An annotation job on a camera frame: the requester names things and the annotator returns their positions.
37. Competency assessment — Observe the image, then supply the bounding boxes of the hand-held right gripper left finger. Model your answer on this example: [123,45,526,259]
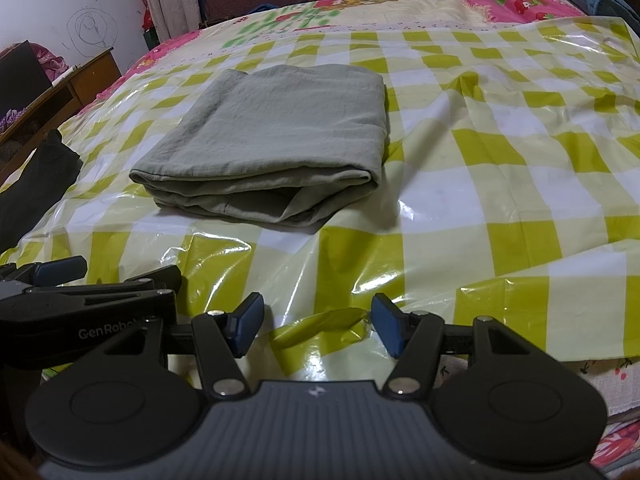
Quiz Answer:
[102,293,265,402]

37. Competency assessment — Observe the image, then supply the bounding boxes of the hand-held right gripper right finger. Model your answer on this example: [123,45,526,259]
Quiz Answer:
[371,293,543,402]

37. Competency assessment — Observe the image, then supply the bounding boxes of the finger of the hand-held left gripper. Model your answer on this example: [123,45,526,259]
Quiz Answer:
[25,264,183,313]
[0,255,88,288]

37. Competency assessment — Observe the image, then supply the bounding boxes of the grey-green pants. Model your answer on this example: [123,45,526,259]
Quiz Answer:
[129,63,390,233]

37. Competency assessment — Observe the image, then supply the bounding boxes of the black cloth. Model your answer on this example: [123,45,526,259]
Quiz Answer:
[0,129,83,253]

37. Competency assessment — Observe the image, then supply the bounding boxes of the purple cloth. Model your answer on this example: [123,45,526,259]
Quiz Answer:
[0,107,31,133]

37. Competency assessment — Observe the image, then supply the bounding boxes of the wooden desk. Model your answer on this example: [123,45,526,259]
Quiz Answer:
[0,47,121,181]

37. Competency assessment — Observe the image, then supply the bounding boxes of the green checked plastic sheet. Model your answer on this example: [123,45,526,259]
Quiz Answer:
[0,15,640,386]

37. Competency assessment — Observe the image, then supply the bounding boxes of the black monitor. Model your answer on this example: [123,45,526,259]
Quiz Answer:
[0,41,53,116]

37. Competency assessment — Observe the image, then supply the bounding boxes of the pink cloth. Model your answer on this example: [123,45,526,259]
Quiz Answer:
[30,42,68,81]

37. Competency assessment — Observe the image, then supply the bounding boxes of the pink printed bed sheet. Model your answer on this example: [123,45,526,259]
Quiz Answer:
[575,355,640,476]

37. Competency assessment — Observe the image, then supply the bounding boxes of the beige curtain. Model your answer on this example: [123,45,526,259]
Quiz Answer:
[136,0,201,43]

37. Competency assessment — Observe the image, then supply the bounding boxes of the cream floral bed sheet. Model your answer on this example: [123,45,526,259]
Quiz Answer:
[120,0,493,81]

